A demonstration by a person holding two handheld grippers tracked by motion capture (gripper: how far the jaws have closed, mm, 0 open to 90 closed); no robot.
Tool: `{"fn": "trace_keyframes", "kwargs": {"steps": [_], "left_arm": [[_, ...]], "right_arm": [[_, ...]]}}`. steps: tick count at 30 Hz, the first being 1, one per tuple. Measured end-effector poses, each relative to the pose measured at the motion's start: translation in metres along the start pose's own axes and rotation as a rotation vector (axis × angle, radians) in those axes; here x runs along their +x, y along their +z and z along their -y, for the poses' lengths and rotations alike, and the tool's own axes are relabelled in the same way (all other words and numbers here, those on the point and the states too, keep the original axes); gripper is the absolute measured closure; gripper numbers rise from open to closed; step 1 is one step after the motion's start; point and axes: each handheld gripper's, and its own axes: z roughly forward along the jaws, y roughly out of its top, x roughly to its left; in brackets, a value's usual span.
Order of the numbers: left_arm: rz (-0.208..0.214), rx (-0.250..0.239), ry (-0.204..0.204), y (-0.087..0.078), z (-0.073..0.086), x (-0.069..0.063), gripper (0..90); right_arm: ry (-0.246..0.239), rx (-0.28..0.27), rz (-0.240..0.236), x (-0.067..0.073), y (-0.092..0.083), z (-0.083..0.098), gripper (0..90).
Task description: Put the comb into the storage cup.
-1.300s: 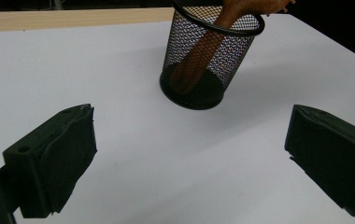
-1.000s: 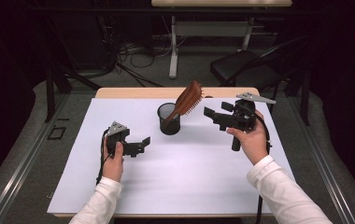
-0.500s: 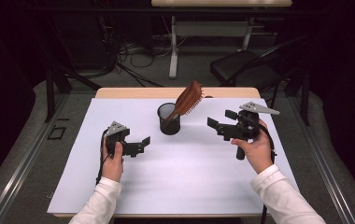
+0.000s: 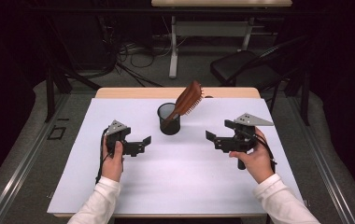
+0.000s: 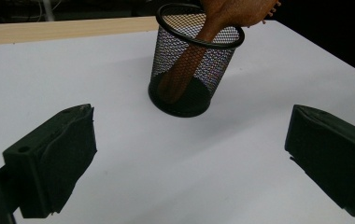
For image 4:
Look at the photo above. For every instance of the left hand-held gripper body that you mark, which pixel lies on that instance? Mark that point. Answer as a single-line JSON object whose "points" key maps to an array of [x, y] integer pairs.
{"points": [[116, 132]]}

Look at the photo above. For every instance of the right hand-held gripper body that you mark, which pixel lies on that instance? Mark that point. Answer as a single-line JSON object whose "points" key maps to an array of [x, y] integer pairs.
{"points": [[244, 138]]}

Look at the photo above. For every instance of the black mesh pen cup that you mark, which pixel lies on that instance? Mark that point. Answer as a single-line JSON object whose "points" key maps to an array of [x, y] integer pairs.
{"points": [[169, 128]]}

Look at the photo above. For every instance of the brown wooden hairbrush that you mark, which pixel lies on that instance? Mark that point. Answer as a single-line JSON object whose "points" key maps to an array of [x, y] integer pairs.
{"points": [[186, 99]]}

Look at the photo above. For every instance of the person's right hand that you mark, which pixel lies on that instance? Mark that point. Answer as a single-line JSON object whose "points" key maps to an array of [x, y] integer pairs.
{"points": [[258, 161]]}

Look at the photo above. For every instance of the person's left hand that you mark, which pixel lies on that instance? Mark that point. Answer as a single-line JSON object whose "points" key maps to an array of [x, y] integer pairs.
{"points": [[111, 168]]}

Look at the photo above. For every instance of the small dark round table grommet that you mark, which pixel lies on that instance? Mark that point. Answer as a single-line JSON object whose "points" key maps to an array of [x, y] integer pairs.
{"points": [[210, 96]]}

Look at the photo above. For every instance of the white table cover sheet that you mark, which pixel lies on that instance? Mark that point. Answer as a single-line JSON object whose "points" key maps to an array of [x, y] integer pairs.
{"points": [[172, 174]]}

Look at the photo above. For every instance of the black folding chair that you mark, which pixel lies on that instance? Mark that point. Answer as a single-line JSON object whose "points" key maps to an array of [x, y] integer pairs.
{"points": [[244, 67]]}

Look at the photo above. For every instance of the black metal stand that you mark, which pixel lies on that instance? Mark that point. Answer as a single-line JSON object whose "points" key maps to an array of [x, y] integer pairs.
{"points": [[305, 99], [50, 93]]}

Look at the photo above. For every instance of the dark cabinet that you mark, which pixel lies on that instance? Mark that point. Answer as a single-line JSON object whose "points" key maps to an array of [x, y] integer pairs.
{"points": [[79, 43]]}

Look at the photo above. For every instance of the white-legged desk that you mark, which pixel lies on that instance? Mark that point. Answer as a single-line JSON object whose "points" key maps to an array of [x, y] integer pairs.
{"points": [[211, 28]]}

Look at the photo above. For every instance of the metal floor rail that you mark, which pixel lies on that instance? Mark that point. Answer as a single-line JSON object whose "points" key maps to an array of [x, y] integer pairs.
{"points": [[322, 163], [26, 163]]}

